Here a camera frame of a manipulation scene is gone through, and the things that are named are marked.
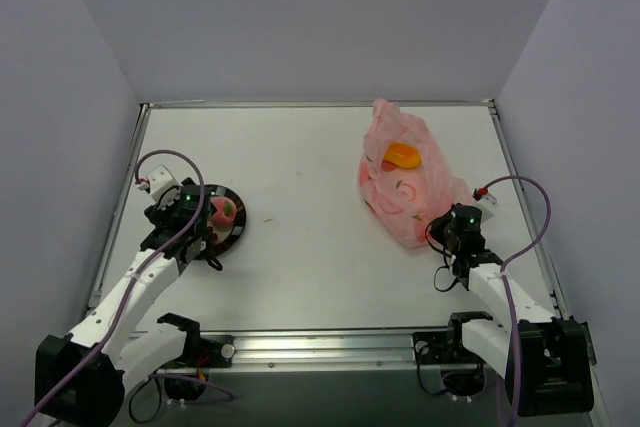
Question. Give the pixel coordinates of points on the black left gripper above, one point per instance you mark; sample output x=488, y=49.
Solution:
x=208, y=217

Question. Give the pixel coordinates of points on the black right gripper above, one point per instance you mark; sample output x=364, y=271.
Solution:
x=439, y=232

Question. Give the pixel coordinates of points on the pink fake peach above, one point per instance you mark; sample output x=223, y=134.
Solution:
x=223, y=211

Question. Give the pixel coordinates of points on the pink plastic bag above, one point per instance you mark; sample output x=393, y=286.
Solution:
x=405, y=200

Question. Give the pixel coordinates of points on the orange fake fruit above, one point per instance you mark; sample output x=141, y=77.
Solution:
x=402, y=155

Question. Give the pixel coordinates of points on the dark red fake grapes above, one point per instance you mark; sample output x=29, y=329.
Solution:
x=214, y=237

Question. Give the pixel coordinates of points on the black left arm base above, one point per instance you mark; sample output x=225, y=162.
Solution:
x=189, y=381

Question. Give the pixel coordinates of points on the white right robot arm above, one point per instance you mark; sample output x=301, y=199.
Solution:
x=542, y=359

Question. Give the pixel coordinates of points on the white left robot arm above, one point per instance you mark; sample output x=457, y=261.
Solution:
x=83, y=377

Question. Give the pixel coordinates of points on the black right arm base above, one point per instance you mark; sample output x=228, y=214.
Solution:
x=469, y=380

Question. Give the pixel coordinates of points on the black rimmed round plate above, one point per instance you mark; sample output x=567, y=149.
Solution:
x=229, y=236

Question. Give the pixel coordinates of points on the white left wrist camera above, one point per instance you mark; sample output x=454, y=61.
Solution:
x=157, y=182

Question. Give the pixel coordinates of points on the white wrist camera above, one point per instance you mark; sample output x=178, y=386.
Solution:
x=157, y=182
x=485, y=202

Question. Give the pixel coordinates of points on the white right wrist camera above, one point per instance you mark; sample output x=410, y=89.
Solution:
x=485, y=202

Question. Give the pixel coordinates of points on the aluminium front rail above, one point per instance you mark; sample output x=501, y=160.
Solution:
x=310, y=350

